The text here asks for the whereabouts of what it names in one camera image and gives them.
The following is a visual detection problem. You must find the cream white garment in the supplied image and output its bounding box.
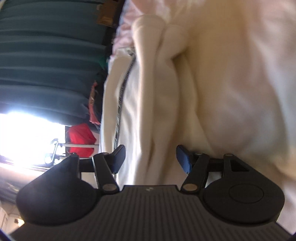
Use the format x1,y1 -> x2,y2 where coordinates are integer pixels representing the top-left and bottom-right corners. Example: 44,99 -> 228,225
100,0 -> 296,186

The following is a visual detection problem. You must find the pile of colourful clothes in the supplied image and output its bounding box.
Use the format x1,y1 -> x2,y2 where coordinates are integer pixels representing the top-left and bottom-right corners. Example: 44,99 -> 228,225
88,52 -> 110,126

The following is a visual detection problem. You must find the red bag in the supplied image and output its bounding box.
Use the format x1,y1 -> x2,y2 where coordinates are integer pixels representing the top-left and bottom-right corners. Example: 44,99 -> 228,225
66,123 -> 97,158

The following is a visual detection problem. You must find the silver tripod stand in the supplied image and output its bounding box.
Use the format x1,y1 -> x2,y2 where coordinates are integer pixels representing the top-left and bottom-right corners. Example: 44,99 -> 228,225
45,138 -> 99,167

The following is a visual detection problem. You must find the pastel pink blue bedspread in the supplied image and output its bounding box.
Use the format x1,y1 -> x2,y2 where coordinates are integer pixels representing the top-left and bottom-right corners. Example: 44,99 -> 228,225
112,1 -> 143,55

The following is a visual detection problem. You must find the teal curtain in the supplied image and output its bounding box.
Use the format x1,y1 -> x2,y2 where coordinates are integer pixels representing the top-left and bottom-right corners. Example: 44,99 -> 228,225
1,1 -> 106,126

